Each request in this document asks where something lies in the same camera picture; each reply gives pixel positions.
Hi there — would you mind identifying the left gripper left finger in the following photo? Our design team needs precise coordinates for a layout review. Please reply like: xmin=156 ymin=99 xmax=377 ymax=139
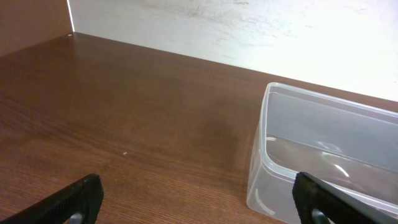
xmin=1 ymin=174 xmax=104 ymax=224

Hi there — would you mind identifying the clear plastic container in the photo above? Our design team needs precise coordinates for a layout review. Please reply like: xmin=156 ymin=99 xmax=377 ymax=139
xmin=246 ymin=83 xmax=397 ymax=223

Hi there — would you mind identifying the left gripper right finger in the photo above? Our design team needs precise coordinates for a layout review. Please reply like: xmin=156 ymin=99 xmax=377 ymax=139
xmin=292 ymin=172 xmax=397 ymax=224

